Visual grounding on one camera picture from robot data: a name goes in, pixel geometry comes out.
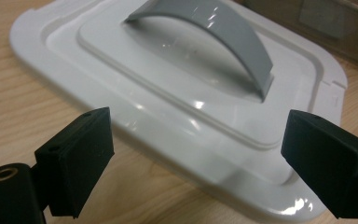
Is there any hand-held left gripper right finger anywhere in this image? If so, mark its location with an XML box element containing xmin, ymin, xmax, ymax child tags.
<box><xmin>280</xmin><ymin>108</ymin><xmax>358</xmax><ymax>220</ymax></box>

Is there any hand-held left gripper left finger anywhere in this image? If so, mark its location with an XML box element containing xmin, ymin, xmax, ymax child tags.
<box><xmin>33</xmin><ymin>105</ymin><xmax>116</xmax><ymax>219</ymax></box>

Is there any white plastic storage box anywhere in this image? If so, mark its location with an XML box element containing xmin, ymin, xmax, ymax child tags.
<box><xmin>234</xmin><ymin>0</ymin><xmax>358</xmax><ymax>75</ymax></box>

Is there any white storage box lid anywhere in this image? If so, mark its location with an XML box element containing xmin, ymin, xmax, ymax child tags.
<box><xmin>8</xmin><ymin>0</ymin><xmax>350</xmax><ymax>224</ymax></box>

